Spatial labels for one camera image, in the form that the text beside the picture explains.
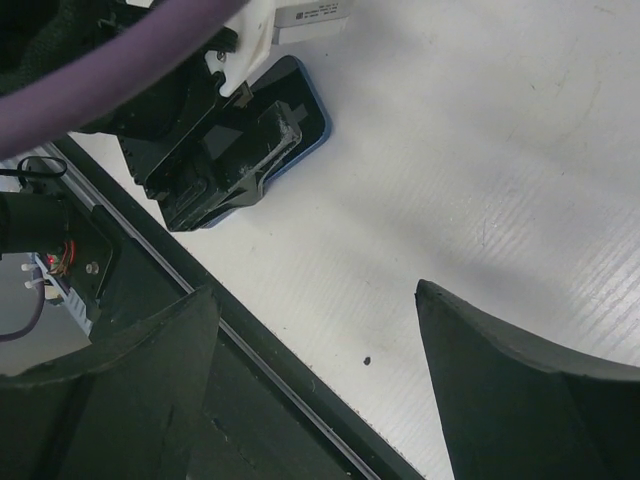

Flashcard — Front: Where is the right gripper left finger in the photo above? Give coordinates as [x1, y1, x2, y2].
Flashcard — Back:
[1, 287, 220, 479]

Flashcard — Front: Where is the blue-edged black smartphone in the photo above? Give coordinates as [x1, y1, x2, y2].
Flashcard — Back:
[199, 54, 334, 232]

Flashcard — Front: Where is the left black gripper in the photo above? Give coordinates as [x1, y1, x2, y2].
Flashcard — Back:
[76, 29, 303, 232]

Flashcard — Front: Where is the left white cable duct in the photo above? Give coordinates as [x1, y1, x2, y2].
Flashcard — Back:
[21, 253, 94, 337]

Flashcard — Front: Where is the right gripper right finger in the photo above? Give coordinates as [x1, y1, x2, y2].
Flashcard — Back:
[415, 280, 639, 479]

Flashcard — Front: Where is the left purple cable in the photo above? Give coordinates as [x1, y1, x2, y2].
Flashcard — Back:
[0, 0, 251, 159]

